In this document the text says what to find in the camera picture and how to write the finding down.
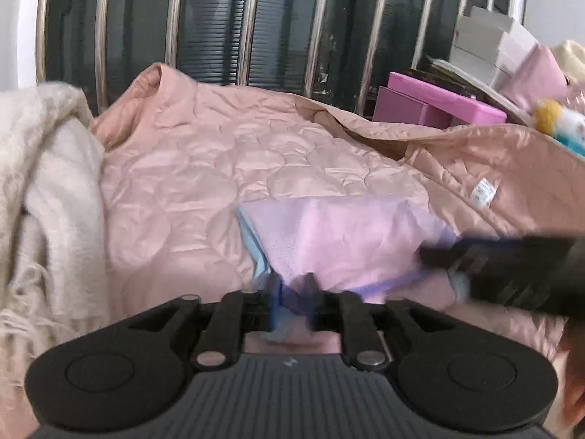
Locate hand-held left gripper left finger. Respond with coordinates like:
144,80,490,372
128,275,284,372

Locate white alpaca plush toy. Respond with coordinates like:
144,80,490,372
532,99,585,157

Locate person's right hand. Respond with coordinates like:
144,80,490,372
558,318,585,427

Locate cream knitted scarf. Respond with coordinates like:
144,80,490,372
0,81,110,346

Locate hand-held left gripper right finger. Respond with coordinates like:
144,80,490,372
304,273,458,371

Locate stack of white boxes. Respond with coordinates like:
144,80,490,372
450,7,539,87

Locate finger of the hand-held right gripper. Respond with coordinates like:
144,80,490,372
418,236,527,270

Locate magenta flat box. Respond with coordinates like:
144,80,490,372
386,72,508,126

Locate pink quilted blanket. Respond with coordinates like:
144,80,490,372
0,63,585,437

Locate metal window grille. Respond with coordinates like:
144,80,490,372
37,0,533,113

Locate pink shirt with purple trim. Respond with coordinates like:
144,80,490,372
237,194,472,344

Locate mauve box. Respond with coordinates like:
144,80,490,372
372,87,453,130

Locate cream fluffy bundle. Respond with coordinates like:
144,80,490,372
551,40,585,84

